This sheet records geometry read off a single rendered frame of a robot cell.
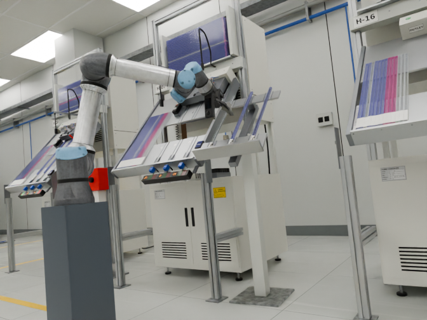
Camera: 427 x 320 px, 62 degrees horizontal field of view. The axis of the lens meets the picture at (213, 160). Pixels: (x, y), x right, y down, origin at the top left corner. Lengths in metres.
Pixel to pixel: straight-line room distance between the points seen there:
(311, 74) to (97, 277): 2.88
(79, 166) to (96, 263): 0.37
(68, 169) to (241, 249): 1.12
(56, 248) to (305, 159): 2.70
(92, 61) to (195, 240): 1.26
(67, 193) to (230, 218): 1.01
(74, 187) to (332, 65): 2.81
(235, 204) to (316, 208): 1.66
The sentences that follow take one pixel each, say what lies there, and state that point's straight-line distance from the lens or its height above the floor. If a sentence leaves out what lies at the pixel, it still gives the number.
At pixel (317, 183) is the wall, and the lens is 3.60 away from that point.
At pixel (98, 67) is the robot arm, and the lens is 1.54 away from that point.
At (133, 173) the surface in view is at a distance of 2.19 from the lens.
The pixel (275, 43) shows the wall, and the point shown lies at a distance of 3.97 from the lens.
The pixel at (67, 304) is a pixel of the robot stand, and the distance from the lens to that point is 1.44.
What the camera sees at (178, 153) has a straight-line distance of 1.98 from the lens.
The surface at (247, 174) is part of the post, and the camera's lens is 1.79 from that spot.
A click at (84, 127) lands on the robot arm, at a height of 0.87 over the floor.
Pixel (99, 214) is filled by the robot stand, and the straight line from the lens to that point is 1.45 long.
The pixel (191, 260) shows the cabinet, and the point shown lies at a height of 0.12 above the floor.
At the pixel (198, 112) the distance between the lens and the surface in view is 2.22.
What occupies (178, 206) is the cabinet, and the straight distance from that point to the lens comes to 2.33.
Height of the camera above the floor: 0.57
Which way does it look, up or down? 4 degrees up
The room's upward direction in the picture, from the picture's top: 5 degrees counter-clockwise
